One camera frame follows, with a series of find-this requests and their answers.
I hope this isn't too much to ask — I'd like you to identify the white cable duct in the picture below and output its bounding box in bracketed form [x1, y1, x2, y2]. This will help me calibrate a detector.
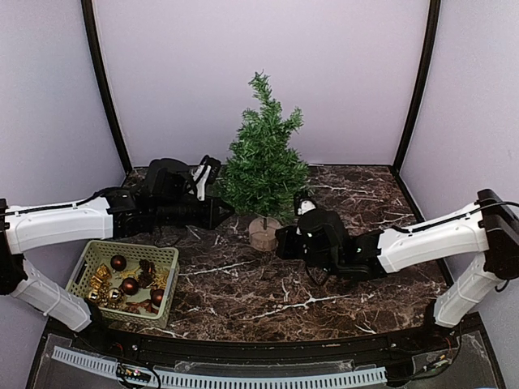
[51, 346, 388, 389]

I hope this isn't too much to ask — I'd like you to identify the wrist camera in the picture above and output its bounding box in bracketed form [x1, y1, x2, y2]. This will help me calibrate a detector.
[191, 155, 221, 201]
[294, 194, 317, 216]

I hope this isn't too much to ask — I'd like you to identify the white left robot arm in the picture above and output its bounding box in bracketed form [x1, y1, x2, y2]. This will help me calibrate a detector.
[1, 156, 234, 353]

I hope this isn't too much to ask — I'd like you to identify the left black frame post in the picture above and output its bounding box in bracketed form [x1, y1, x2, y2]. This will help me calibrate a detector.
[80, 0, 133, 174]

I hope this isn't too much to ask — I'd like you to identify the right black frame post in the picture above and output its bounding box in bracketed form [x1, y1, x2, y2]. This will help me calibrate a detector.
[392, 0, 441, 176]

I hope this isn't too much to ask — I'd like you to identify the small green christmas tree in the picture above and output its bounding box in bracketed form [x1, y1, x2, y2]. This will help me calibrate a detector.
[220, 72, 309, 233]

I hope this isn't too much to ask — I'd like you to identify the brown pine cone ornament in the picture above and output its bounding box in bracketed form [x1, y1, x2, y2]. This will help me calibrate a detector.
[137, 259, 156, 289]

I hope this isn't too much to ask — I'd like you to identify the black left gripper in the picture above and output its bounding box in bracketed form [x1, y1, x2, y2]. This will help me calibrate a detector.
[153, 194, 234, 230]

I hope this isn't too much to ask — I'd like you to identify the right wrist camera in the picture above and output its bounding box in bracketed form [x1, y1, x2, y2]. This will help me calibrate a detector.
[294, 194, 317, 216]

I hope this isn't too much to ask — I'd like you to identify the green plastic basket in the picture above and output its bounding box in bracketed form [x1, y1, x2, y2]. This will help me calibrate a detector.
[66, 240, 178, 328]

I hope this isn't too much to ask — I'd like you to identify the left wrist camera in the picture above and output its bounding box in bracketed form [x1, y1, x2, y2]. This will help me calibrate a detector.
[191, 155, 221, 201]

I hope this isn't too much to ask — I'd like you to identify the black frame post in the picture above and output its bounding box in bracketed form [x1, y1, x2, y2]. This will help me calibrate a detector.
[80, 0, 133, 174]
[392, 0, 441, 176]

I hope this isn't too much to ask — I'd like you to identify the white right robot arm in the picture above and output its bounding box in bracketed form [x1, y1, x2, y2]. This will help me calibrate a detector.
[275, 189, 518, 352]

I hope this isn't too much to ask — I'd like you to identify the black front table rail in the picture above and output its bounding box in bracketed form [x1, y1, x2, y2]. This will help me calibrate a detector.
[67, 327, 460, 366]

